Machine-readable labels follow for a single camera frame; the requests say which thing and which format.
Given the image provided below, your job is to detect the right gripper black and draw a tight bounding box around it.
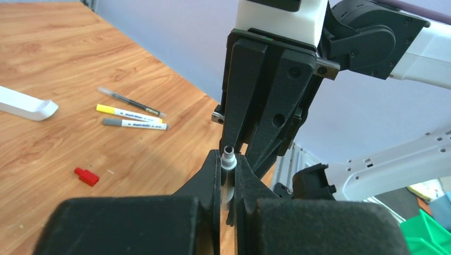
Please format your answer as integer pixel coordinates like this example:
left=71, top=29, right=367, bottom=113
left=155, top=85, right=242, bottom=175
left=215, top=28, right=340, bottom=178

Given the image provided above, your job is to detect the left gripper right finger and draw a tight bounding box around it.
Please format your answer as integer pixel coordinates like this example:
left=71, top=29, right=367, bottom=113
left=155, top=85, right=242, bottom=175
left=234, top=155, right=409, bottom=254

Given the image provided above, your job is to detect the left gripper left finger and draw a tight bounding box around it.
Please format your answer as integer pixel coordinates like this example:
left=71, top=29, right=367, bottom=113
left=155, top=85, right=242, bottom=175
left=34, top=150, right=221, bottom=254

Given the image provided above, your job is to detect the white marker grey tip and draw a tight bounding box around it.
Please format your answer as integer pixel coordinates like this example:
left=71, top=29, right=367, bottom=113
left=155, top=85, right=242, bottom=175
left=102, top=118, right=169, bottom=131

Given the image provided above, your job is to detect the white marker yellow tip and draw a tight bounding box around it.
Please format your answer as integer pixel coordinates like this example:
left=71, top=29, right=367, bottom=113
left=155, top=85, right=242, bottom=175
left=96, top=104, right=163, bottom=123

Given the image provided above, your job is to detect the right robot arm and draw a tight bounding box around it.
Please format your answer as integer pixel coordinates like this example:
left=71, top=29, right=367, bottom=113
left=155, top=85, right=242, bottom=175
left=212, top=1, right=450, bottom=201

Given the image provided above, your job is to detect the red pen cap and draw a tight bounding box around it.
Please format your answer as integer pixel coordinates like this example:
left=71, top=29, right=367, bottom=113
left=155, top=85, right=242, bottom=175
left=74, top=167, right=99, bottom=186

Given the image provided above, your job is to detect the clear barrel gel pen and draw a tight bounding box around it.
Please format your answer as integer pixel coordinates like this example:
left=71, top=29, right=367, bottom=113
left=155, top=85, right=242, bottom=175
left=98, top=87, right=166, bottom=118

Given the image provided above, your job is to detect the white marker red tip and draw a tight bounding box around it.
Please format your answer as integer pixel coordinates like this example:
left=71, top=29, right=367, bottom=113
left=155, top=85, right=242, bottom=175
left=220, top=146, right=237, bottom=211

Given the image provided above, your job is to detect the green plastic bin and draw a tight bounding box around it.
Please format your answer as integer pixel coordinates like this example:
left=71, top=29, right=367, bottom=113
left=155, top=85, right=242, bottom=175
left=400, top=210, right=450, bottom=255

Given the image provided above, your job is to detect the clothes rack metal white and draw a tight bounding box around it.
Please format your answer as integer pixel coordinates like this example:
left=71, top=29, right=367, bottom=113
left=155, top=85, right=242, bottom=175
left=1, top=86, right=59, bottom=121

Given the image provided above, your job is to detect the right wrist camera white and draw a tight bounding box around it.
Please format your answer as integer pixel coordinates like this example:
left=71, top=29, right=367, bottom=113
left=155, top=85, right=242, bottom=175
left=235, top=1, right=329, bottom=46

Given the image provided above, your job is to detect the aluminium frame rail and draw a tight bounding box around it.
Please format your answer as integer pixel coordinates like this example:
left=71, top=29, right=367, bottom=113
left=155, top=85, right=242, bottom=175
left=270, top=144, right=319, bottom=189

